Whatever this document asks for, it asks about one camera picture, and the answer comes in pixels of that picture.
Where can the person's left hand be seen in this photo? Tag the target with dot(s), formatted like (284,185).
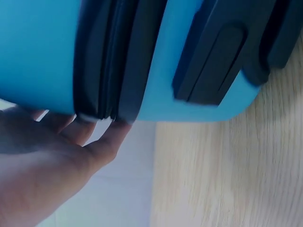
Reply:
(35,170)

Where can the blue hard-shell suitcase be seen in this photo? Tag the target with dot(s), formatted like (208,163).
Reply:
(38,52)

